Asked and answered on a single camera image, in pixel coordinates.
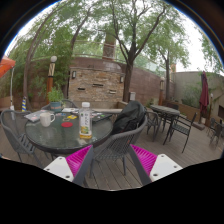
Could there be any silver laptop with stickers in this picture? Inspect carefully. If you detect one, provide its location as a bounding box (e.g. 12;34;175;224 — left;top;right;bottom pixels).
23;109;51;123

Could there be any group of dark chairs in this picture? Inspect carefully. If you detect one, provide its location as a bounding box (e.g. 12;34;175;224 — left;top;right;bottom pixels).
206;117;224;148

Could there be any closed maroon patio umbrella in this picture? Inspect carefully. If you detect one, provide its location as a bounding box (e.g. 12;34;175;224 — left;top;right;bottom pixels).
199;70;210;118

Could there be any globe-topped wooden lamp post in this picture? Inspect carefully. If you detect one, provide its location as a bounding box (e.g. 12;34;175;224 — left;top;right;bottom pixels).
45;55;58;103

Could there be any white printed card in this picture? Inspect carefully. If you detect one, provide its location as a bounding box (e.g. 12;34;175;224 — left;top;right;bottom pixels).
61;107;80;114

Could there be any blue yellow striped bollard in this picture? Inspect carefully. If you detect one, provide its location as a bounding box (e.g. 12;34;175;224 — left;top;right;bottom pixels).
21;96;28;113

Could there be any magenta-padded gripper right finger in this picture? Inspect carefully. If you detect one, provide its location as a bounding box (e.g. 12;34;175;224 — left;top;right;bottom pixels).
127;143;184;186

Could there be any leaning slender tree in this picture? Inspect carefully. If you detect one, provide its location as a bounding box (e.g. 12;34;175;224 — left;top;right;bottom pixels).
19;3;101;113

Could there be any potted plant in teal pot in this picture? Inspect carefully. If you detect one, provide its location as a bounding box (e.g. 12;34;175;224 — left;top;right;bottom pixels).
47;84;65;113

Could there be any tall forked tree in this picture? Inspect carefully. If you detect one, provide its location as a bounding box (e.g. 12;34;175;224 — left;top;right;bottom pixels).
93;0;178;103

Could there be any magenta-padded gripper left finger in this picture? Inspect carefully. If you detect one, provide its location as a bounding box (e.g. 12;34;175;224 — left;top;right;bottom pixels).
43;144;95;187

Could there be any round dark patio table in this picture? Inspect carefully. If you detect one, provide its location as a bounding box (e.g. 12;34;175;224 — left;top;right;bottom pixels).
149;104;181;141

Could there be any white ribbed mug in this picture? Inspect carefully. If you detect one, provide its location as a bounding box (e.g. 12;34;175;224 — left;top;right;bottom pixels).
39;111;56;128

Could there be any flat round red coaster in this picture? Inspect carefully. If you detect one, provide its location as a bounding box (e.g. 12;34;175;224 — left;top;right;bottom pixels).
60;121;74;129

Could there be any black metal patio chair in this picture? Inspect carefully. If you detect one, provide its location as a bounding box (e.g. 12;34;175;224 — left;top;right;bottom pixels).
162;112;198;154

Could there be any clear drink bottle white cap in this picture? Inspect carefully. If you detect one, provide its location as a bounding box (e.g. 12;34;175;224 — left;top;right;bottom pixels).
79;101;93;140

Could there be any orange canopy with white pole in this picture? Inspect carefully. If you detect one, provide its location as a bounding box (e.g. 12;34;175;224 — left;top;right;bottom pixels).
0;55;17;111

